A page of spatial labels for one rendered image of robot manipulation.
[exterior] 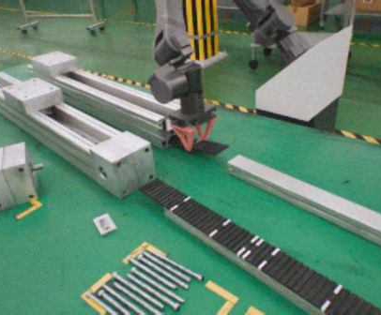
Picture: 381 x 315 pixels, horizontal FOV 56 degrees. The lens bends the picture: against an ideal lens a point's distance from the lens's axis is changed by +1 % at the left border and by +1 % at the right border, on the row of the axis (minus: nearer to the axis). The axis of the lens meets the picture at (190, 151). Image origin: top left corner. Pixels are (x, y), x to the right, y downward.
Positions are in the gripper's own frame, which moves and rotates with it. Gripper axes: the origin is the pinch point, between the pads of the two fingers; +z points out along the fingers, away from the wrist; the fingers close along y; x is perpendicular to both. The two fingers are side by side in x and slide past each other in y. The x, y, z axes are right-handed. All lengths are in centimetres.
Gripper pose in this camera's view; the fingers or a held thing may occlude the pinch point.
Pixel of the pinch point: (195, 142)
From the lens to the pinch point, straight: 88.7
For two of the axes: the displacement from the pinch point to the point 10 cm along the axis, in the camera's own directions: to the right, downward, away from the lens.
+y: -7.2, 4.1, -5.7
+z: 0.8, 8.6, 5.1
